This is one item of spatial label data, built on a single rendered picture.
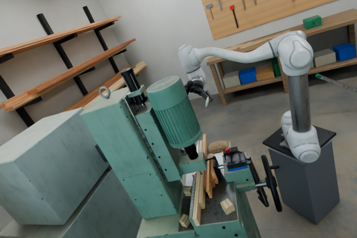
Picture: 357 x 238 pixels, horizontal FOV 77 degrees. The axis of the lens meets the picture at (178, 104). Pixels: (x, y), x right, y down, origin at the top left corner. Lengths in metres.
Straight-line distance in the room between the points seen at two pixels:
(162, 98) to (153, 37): 3.70
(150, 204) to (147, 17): 3.76
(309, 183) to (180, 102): 1.18
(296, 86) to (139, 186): 0.98
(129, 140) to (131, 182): 0.27
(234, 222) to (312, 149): 0.66
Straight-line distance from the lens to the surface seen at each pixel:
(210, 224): 1.15
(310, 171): 1.83
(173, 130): 1.04
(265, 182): 1.34
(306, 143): 1.53
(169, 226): 1.36
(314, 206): 2.05
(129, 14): 4.76
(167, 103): 0.98
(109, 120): 1.08
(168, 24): 4.48
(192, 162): 1.21
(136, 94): 1.05
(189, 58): 1.41
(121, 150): 1.15
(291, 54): 1.22
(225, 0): 4.20
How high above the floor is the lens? 1.77
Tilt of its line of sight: 21 degrees down
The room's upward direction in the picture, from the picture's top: 23 degrees counter-clockwise
